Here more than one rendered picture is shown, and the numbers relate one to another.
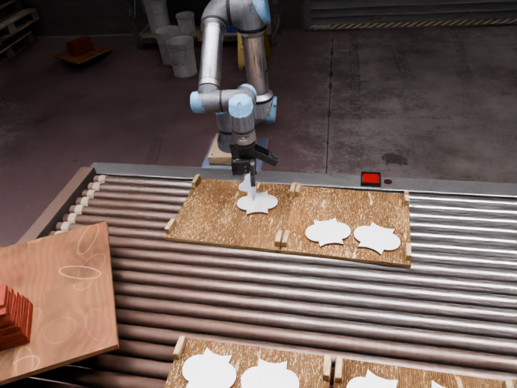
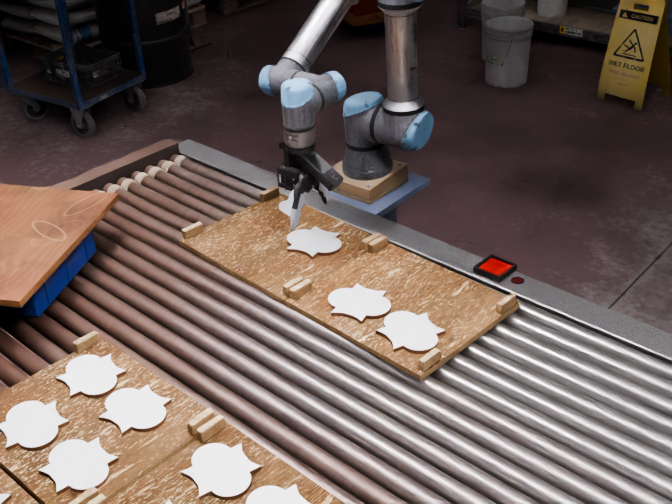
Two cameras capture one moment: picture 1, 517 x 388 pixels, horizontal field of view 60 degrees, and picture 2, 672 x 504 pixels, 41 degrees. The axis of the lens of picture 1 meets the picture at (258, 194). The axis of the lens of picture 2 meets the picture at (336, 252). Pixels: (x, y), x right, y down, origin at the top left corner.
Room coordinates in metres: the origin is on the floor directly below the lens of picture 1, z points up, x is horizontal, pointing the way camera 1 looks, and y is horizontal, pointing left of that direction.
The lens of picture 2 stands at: (-0.40, -1.02, 2.13)
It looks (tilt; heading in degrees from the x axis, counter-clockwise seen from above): 32 degrees down; 30
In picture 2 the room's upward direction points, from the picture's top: 3 degrees counter-clockwise
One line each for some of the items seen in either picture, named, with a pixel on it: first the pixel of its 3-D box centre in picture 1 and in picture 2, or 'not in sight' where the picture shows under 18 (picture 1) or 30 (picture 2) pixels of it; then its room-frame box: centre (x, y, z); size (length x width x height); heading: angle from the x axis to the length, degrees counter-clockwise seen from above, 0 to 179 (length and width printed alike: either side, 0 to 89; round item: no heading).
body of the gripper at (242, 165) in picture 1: (244, 155); (299, 165); (1.29, 0.04, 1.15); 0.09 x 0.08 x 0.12; 86
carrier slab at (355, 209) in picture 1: (348, 222); (401, 303); (1.16, -0.30, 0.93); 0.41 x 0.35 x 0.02; 73
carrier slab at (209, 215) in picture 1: (234, 211); (281, 243); (1.27, 0.09, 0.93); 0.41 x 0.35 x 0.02; 73
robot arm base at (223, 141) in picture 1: (232, 134); (366, 153); (1.76, 0.09, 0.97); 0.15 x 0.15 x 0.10
